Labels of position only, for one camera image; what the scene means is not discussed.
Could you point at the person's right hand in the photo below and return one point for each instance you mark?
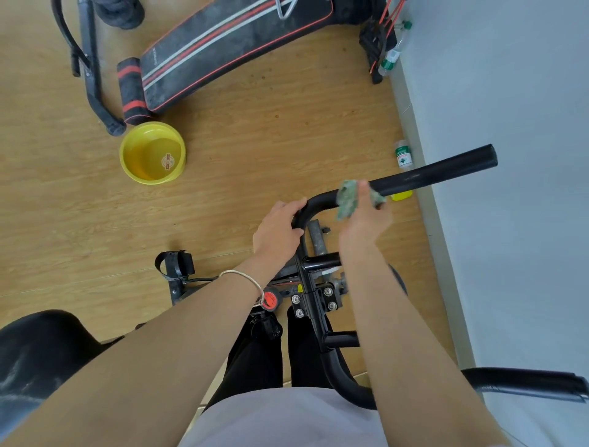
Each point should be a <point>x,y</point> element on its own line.
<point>366,223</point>

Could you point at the person's left hand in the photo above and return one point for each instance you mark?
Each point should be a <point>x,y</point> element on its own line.
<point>274,235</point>

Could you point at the person's right thumb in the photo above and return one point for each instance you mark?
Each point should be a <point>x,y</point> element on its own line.
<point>364,193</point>

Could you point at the person's left thumb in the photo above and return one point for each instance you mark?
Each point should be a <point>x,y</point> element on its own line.
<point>298,232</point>

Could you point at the green cleaning cloth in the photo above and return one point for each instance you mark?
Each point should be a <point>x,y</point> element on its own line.
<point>347,200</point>

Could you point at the person's right forearm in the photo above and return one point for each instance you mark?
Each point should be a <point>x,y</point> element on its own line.
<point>409,350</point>

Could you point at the person's left forearm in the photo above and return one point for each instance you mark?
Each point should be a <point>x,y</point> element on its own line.
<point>152,364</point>

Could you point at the yellow flat object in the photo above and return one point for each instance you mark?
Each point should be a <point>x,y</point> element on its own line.
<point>401,195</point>

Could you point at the small white bottle green label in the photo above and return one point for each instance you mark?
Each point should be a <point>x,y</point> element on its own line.
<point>404,155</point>

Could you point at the red round knob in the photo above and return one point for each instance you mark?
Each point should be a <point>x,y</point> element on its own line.
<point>270,300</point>

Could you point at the person's black trousers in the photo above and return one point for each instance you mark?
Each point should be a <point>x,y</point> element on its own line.
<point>257,359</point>

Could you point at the clear plastic bottle green label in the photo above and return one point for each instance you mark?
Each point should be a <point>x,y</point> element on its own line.
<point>391,57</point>

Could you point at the yellow plastic basin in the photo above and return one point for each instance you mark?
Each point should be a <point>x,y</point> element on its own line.
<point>152,154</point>

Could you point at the person's white shirt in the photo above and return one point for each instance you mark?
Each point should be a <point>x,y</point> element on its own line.
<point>285,421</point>

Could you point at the black red-striped sit-up bench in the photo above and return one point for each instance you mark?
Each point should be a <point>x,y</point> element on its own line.
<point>230,46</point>

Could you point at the black red foam roller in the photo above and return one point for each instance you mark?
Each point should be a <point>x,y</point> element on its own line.
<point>133,90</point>

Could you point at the black metal bench leg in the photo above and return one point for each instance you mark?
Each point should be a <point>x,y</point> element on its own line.
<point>92,78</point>

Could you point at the black bike seat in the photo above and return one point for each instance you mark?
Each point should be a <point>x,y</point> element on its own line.
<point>41,354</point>

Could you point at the black exercise bike frame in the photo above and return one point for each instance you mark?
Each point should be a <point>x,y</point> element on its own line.
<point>317,294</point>

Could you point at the black bench base bracket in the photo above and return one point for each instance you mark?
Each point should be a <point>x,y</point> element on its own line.
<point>375,41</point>

